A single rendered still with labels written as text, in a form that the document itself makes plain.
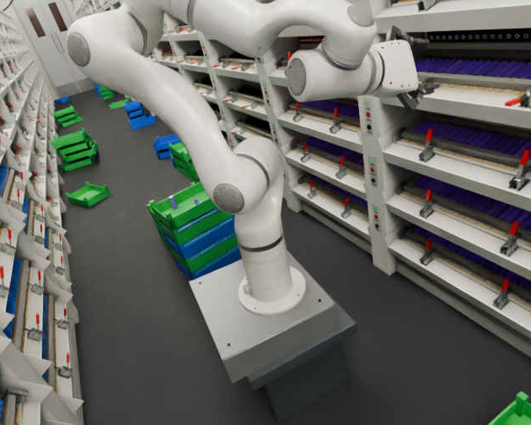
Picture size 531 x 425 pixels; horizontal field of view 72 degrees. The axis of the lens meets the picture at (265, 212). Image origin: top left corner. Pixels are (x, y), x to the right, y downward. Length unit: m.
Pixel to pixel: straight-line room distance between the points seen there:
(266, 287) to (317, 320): 0.16
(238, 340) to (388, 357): 0.57
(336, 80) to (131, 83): 0.40
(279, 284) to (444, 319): 0.69
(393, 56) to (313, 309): 0.61
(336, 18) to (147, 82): 0.39
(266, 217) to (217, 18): 0.43
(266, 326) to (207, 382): 0.49
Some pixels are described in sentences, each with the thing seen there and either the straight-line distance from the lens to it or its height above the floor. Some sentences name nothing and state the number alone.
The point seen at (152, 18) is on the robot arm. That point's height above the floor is 1.08.
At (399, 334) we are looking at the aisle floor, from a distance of 1.40.
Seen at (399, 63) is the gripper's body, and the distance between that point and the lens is 0.79.
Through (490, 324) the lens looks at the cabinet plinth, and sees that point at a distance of 1.43.
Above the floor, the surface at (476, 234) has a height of 0.36.
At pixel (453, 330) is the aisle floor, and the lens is 1.43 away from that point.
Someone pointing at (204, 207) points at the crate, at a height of 0.35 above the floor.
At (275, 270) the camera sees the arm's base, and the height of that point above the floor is 0.49.
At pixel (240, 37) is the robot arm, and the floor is 1.02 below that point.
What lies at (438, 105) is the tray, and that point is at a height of 0.73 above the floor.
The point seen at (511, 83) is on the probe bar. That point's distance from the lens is 1.03.
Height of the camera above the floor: 1.08
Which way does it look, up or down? 30 degrees down
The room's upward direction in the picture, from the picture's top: 15 degrees counter-clockwise
